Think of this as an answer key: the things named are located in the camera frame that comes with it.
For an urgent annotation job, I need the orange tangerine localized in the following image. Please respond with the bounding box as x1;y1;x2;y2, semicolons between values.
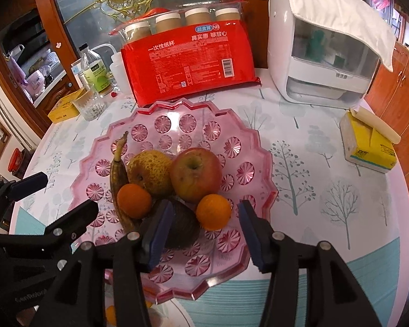
116;184;153;219
196;194;231;231

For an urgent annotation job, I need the white cloth on appliance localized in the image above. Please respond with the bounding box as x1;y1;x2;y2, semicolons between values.
289;0;395;72

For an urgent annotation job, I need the small yellow kumquat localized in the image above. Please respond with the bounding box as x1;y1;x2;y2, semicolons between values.
106;305;117;326

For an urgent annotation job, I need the red paper cup package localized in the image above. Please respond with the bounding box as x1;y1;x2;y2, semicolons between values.
121;20;259;106

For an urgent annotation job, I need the white squeeze wash bottle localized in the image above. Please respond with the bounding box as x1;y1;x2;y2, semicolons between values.
93;44;132;95

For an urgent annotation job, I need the pink plastic fruit bowl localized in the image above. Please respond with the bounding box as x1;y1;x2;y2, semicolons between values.
68;97;280;304

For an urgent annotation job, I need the tree pattern tablecloth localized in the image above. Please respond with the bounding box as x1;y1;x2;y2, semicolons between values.
11;69;409;326

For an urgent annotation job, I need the red apple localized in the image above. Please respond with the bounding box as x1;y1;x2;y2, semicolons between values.
170;148;222;204

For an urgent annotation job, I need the small white blue carton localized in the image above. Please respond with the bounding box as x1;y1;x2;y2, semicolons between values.
71;58;83;87

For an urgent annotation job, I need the red lidded bin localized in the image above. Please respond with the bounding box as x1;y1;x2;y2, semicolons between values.
8;148;23;174

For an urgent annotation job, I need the brown jar pack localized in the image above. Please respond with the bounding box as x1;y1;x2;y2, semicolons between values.
109;0;245;42

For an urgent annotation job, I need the yellow tissue pack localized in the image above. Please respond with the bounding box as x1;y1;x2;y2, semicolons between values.
340;106;401;173

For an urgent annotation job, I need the clear drinking glass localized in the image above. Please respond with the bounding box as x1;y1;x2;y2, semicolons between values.
72;89;106;122

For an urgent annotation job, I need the dark green avocado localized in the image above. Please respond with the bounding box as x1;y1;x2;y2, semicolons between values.
164;197;201;250

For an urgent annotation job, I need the clear bottle green label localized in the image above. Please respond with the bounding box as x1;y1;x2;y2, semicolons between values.
79;43;111;93

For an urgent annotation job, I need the overripe brown banana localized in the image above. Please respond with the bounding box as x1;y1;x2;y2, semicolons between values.
110;131;139;233

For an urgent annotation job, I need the yellow cardboard box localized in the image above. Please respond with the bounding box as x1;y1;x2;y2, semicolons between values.
48;88;86;123

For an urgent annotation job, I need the teal striped placemat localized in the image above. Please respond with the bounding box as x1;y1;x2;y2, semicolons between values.
13;207;401;327

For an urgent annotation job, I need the yellow pear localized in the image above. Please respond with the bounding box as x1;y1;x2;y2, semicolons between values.
127;150;173;197

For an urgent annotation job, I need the white countertop appliance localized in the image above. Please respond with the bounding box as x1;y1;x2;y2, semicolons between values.
267;0;380;108

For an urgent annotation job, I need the orange wooden cabinet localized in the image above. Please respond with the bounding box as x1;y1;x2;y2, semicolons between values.
365;42;409;191

